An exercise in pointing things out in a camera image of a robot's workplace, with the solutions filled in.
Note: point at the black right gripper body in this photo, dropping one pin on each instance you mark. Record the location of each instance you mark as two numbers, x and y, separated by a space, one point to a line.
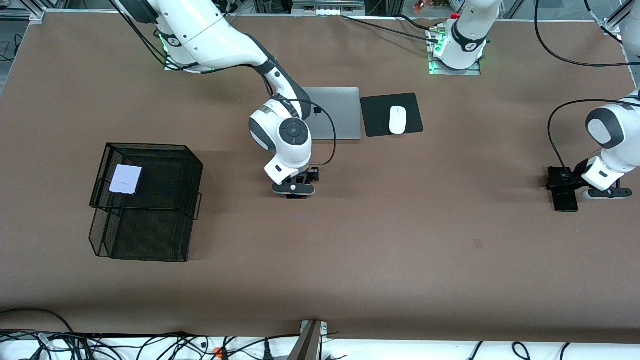
311 175

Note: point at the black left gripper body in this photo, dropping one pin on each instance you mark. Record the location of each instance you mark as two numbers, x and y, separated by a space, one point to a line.
571 178

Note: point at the small black flip phone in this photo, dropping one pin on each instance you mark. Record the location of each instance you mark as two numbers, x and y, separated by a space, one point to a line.
297 197

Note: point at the tall black smartphone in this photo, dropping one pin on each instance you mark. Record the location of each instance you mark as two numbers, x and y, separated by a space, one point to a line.
565 202

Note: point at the lavender Huawei phone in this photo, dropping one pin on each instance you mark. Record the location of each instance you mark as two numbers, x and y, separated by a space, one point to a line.
125 179

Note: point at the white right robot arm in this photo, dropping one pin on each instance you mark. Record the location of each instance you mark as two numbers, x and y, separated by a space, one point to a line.
210 35

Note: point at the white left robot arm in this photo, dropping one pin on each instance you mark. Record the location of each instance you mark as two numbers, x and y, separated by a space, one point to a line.
607 135

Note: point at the silver closed laptop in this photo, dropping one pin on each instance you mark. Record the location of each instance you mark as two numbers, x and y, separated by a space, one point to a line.
345 115

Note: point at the black mouse pad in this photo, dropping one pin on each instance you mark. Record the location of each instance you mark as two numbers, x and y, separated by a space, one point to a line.
375 115

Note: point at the white computer mouse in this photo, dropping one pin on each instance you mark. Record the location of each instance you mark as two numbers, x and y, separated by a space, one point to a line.
397 120

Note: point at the black mesh two-tier tray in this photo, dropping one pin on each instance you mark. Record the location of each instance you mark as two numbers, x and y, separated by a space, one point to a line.
165 210

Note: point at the grey power strip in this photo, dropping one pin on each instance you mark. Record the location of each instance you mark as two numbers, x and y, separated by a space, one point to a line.
327 7

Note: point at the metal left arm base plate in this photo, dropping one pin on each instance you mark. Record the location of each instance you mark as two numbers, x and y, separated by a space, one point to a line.
470 72

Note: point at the aluminium frame profile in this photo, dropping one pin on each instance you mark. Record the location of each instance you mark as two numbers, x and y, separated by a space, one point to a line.
612 22
20 15

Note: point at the aluminium post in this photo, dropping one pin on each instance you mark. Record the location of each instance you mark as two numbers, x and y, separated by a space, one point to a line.
309 342

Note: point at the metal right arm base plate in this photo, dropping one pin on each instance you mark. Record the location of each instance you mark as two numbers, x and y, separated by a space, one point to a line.
175 68

